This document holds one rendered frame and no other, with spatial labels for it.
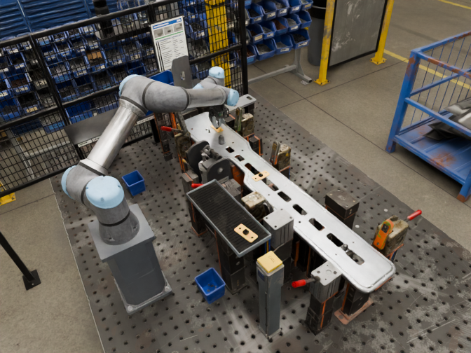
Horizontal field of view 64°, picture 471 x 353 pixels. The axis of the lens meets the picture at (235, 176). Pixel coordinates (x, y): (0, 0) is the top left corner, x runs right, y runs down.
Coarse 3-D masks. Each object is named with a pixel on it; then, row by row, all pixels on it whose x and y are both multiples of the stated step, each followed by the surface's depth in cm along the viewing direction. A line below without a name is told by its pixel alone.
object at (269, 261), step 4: (268, 252) 125; (272, 252) 125; (264, 256) 124; (268, 256) 124; (272, 256) 123; (276, 256) 123; (260, 260) 123; (264, 260) 123; (268, 260) 123; (272, 260) 122; (276, 260) 122; (260, 264) 123; (264, 264) 121; (268, 264) 121; (272, 264) 121; (276, 264) 121; (280, 264) 122; (264, 268) 121; (268, 268) 120; (272, 268) 120; (268, 272) 120
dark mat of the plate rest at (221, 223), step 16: (192, 192) 149; (208, 192) 148; (224, 192) 148; (208, 208) 142; (224, 208) 141; (240, 208) 141; (224, 224) 135; (256, 224) 134; (240, 240) 129; (256, 240) 129
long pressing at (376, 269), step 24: (192, 120) 217; (216, 144) 198; (240, 144) 197; (240, 168) 182; (264, 168) 181; (264, 192) 169; (288, 192) 168; (312, 216) 157; (312, 240) 147; (360, 240) 146; (336, 264) 138; (384, 264) 137; (360, 288) 130
